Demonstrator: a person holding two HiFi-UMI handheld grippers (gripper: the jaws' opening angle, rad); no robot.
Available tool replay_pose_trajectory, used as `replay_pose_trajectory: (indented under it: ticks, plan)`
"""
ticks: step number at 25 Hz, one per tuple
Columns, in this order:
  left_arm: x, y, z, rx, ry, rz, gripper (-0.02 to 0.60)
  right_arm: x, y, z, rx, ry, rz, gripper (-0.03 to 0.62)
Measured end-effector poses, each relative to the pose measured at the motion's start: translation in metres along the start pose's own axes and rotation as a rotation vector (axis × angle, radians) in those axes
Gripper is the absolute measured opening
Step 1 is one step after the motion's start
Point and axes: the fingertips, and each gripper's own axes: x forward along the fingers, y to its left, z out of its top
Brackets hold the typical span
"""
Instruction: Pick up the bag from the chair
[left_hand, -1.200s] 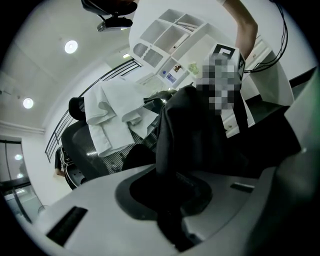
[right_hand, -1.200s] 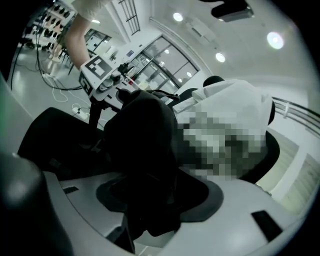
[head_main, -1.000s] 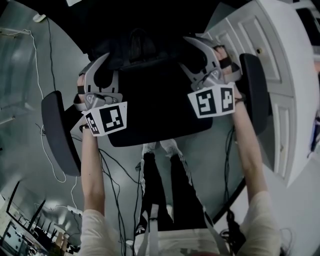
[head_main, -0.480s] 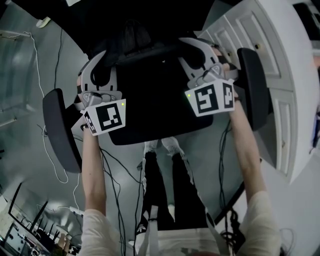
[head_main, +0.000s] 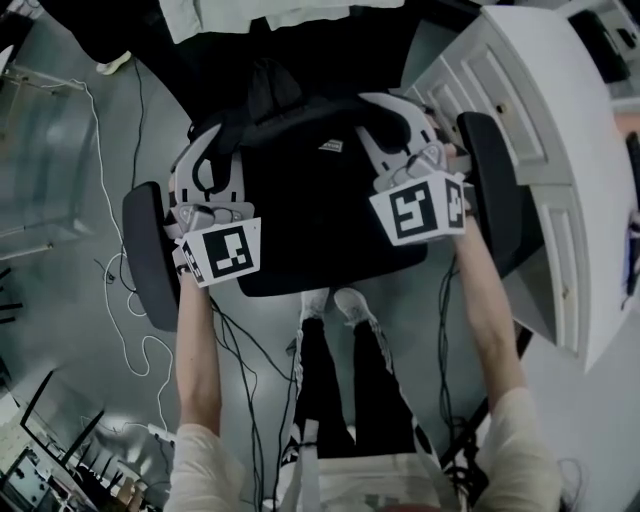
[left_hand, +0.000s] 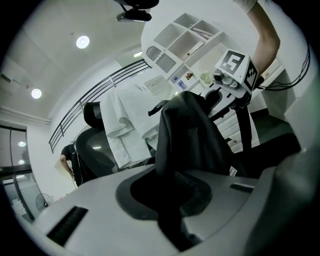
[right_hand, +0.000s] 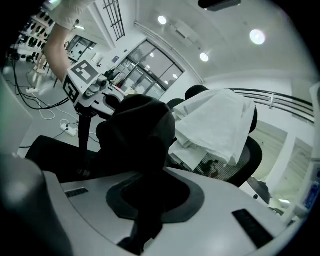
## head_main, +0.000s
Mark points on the person's right hand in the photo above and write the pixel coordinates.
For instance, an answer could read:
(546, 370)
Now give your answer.
(457, 159)

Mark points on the person's left white shoe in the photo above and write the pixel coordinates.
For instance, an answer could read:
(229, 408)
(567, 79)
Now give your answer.
(314, 304)

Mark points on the person's white shirt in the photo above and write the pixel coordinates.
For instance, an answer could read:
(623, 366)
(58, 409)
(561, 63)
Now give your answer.
(200, 470)

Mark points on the black bag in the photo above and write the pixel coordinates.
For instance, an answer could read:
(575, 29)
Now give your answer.
(310, 200)

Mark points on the black office chair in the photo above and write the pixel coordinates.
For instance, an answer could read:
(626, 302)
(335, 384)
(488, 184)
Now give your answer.
(145, 250)

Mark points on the person's right leg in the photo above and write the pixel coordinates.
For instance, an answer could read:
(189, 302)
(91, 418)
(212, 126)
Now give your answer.
(382, 390)

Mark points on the glass table with metal frame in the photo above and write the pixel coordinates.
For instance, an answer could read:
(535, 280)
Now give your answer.
(45, 150)

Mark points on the person's left leg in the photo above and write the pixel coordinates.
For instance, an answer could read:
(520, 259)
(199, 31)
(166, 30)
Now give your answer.
(320, 380)

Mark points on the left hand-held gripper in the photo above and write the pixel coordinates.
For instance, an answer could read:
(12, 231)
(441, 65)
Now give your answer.
(230, 250)

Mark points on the white power strip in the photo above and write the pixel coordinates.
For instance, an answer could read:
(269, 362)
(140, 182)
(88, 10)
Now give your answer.
(161, 433)

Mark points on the person's left forearm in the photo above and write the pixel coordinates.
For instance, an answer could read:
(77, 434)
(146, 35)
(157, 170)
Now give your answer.
(197, 360)

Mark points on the pale draped garment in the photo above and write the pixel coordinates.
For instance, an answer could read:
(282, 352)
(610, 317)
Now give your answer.
(210, 15)

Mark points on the cluttered desk with black stands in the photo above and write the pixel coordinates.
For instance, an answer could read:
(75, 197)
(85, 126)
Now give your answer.
(55, 460)

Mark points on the black object on cabinet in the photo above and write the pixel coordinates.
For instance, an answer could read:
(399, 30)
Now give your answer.
(600, 45)

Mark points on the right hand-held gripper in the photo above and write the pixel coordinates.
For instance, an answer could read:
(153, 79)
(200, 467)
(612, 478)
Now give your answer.
(412, 210)

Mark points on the person's white shoe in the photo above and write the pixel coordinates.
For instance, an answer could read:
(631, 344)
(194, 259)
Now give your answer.
(354, 305)
(314, 304)

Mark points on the person's leg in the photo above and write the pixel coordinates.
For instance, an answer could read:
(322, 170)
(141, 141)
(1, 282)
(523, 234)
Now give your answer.
(102, 42)
(320, 380)
(382, 390)

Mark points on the person's right forearm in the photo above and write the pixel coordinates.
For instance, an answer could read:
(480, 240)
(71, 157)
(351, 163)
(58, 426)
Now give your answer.
(487, 310)

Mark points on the white cabinet with drawers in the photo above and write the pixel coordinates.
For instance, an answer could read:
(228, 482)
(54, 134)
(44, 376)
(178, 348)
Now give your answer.
(565, 150)

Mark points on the person's right white shoe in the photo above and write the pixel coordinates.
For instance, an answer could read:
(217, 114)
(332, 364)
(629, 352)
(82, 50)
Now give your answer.
(354, 305)

